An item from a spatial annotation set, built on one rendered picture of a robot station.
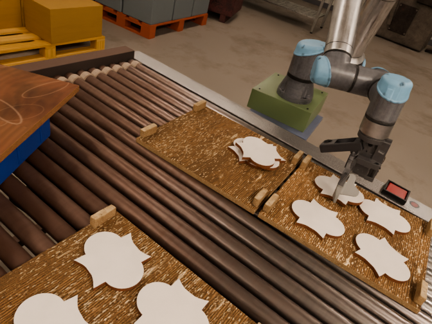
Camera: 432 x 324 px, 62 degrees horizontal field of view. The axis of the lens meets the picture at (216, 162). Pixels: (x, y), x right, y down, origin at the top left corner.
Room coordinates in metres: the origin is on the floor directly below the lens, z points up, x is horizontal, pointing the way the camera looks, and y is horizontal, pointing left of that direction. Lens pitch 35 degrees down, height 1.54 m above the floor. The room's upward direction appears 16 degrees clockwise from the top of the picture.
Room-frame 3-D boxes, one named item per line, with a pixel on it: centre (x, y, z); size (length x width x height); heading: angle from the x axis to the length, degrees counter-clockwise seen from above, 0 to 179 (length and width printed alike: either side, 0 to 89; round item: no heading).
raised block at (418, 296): (0.56, -0.52, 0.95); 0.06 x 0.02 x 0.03; 156
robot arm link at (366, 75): (0.97, -0.35, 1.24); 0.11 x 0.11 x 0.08; 0
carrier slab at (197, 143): (0.93, -0.01, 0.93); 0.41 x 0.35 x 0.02; 66
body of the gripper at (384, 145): (0.86, -0.38, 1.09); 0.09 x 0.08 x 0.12; 67
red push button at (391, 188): (0.98, -0.59, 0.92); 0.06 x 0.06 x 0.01; 63
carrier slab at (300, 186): (0.77, -0.40, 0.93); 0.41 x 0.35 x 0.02; 66
